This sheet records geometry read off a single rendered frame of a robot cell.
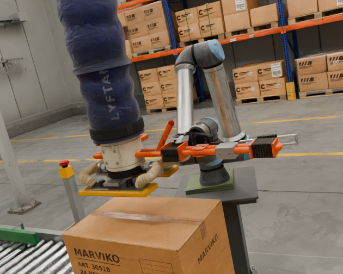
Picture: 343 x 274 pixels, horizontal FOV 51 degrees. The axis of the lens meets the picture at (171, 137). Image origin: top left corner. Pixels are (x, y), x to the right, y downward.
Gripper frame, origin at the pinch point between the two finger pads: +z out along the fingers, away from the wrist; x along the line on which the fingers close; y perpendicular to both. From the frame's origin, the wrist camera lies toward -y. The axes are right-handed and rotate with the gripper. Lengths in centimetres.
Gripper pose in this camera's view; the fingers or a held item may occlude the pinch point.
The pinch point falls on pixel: (180, 151)
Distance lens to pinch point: 138.1
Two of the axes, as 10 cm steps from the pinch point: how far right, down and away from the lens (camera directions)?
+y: -8.7, 0.6, 4.9
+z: -4.5, 3.1, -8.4
